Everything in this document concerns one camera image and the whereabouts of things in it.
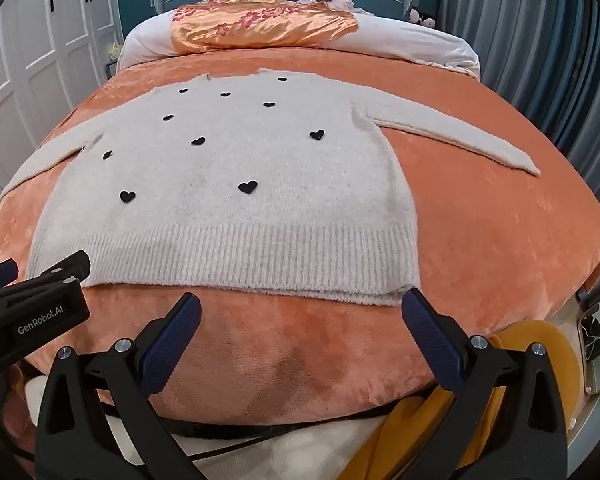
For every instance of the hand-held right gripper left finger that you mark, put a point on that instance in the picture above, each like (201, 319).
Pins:
(172, 345)

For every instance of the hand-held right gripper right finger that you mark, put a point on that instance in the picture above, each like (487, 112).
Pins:
(432, 345)

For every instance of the white sweater with black hearts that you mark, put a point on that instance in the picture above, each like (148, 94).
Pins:
(230, 220)

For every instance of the orange plush blanket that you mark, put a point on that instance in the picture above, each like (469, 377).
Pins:
(480, 240)

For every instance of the yellow garment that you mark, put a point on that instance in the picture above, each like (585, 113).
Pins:
(565, 357)

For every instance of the white cloth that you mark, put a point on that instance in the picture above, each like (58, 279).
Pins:
(280, 455)

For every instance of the white wardrobe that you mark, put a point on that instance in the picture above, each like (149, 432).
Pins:
(40, 60)

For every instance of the small yellow toy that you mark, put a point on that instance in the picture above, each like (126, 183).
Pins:
(112, 51)

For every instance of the orange floral satin pillow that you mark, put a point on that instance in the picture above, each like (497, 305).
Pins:
(260, 30)

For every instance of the grey curtain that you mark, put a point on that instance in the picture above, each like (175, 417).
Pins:
(530, 35)

